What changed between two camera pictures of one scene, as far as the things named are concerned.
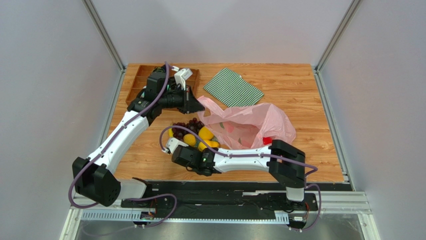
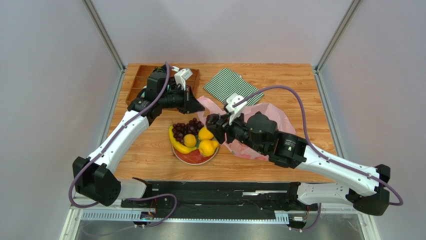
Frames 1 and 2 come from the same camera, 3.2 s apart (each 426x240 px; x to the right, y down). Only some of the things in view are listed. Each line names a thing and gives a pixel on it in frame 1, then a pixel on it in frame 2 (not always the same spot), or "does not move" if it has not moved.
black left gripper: [190, 104] does not move
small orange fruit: [190, 139] does not move
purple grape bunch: [194, 125] does not move
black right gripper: [176, 155] -> [226, 127]
